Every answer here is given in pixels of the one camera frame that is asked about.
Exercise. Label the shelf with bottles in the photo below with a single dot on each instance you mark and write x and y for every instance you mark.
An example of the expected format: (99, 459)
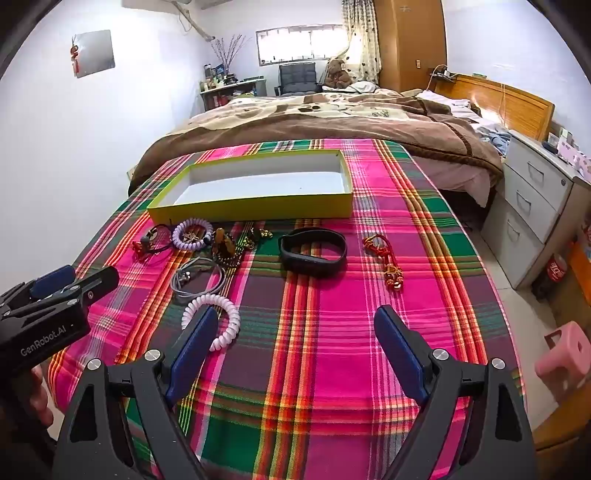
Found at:
(231, 90)

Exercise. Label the vase of bare branches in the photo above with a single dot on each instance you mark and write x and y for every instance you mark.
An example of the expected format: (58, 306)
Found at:
(228, 53)

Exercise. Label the cola bottle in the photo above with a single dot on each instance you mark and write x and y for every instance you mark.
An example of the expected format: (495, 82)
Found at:
(554, 272)

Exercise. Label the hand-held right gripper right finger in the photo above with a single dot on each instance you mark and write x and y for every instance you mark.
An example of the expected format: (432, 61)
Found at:
(401, 355)

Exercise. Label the pink plaid blanket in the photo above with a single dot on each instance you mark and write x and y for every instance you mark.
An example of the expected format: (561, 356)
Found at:
(323, 323)

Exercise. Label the dark grey chair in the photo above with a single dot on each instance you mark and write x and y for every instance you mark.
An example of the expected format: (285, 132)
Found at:
(298, 78)

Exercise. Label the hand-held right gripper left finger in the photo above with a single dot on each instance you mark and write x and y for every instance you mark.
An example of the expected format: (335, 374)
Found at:
(194, 350)

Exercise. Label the brown teddy bear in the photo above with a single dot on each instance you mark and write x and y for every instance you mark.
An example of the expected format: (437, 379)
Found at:
(339, 74)

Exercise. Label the wooden wardrobe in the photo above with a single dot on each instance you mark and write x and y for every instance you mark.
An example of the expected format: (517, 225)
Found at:
(411, 46)

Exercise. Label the pink box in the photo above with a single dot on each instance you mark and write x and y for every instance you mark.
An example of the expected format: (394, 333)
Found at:
(575, 159)

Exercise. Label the red hanging ornament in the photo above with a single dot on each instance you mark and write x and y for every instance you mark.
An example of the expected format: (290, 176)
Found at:
(75, 57)

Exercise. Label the brown bear-print blanket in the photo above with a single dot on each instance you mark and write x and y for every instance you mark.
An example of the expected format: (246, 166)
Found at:
(286, 124)

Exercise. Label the white ceiling pipe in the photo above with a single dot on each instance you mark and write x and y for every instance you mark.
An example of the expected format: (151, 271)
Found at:
(196, 25)

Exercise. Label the person's left hand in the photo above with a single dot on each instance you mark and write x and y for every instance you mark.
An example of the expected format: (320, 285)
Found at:
(42, 392)

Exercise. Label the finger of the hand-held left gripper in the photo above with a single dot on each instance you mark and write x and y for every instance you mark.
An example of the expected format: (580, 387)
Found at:
(99, 281)
(51, 281)

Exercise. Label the pile of blue clothes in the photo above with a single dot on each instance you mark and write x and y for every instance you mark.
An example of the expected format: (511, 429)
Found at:
(494, 138)

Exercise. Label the grey drawer cabinet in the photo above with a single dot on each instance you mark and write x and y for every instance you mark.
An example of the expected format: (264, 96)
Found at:
(521, 207)

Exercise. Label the silver wall panel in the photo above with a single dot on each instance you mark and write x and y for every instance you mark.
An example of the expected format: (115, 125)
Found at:
(94, 53)

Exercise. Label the window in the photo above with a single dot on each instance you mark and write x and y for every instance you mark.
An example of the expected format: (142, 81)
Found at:
(300, 44)

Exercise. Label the yellow-green cardboard box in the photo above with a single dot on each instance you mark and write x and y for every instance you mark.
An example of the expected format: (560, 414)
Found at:
(249, 210)

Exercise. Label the wooden headboard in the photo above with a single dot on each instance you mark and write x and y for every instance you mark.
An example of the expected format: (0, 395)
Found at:
(517, 106)

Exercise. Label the black smart band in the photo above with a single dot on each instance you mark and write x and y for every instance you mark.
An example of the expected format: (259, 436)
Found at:
(314, 268)

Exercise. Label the white pillow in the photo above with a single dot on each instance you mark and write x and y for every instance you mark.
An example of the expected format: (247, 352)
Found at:
(362, 86)

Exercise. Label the heart-patterned curtain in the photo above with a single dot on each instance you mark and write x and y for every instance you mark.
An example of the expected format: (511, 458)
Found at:
(364, 46)

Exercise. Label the pink plastic stool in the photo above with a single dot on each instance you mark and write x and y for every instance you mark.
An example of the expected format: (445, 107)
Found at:
(565, 360)

